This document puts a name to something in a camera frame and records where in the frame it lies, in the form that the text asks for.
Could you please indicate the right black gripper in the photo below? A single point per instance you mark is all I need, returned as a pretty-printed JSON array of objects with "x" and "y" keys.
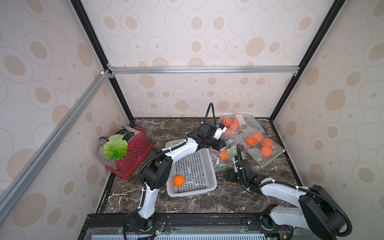
[{"x": 234, "y": 175}]

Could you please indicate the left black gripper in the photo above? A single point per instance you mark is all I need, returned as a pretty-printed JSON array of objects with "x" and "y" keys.
[{"x": 219, "y": 146}]

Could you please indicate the green zip-top bag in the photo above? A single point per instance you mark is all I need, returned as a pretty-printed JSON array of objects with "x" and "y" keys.
[{"x": 231, "y": 146}]

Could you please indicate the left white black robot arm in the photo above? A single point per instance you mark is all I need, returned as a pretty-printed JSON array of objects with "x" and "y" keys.
[{"x": 155, "y": 172}]

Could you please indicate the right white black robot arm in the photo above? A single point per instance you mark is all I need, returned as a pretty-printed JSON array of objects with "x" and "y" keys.
[{"x": 314, "y": 209}]

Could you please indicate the right green-edged zip-top bag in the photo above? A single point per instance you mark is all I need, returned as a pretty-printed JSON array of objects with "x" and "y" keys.
[{"x": 262, "y": 149}]

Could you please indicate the middle clear zip-top bag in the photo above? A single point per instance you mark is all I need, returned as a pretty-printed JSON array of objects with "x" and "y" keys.
[{"x": 239, "y": 124}]

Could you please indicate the white perforated plastic basket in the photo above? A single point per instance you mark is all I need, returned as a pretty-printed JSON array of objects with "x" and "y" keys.
[{"x": 197, "y": 168}]

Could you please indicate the red dotted toaster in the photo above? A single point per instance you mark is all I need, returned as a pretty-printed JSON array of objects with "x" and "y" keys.
[{"x": 138, "y": 149}]

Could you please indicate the green plastic leaf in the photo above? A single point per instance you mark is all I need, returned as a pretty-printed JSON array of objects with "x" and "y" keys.
[{"x": 115, "y": 148}]

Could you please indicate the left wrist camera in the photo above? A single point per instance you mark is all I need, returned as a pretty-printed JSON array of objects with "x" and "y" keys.
[{"x": 219, "y": 131}]

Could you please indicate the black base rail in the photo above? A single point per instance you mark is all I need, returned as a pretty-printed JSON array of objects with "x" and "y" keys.
[{"x": 185, "y": 225}]

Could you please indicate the horizontal aluminium rail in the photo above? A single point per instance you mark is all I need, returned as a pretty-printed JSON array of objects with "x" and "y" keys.
[{"x": 201, "y": 70}]

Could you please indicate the diagonal aluminium rail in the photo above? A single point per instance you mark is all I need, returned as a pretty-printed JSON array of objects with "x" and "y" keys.
[{"x": 20, "y": 185}]

